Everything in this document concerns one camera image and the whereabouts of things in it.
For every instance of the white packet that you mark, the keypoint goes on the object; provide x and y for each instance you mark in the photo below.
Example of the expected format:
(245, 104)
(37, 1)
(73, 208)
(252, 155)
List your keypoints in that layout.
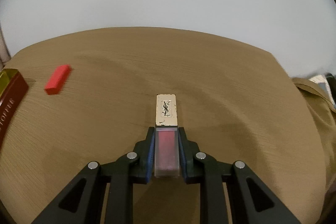
(321, 81)

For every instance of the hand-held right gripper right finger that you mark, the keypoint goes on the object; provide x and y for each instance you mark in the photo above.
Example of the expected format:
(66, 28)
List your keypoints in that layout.
(183, 153)

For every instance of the red tin box gold interior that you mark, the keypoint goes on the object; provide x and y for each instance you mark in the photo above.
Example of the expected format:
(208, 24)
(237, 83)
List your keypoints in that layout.
(11, 92)

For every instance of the brown tablecloth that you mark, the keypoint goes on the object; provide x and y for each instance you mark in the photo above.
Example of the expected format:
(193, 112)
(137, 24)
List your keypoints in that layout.
(210, 77)

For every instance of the red rectangular block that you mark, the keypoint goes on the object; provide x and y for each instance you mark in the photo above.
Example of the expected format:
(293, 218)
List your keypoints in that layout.
(56, 79)

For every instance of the beige patterned curtain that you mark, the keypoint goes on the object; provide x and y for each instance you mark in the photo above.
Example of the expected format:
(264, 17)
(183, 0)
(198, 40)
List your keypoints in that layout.
(4, 50)

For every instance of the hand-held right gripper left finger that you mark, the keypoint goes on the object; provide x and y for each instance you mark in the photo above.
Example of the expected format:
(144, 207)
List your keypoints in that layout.
(150, 150)

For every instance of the tan cloth heap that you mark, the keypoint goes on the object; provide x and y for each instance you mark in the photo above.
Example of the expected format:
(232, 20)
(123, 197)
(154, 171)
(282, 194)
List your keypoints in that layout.
(323, 129)

